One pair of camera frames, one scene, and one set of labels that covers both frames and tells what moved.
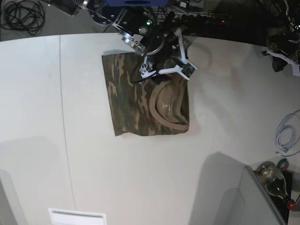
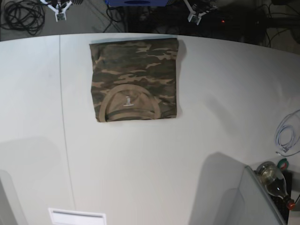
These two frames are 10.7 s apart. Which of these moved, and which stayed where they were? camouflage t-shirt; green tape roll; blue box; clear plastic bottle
Moved: camouflage t-shirt
Stayed: clear plastic bottle; blue box; green tape roll
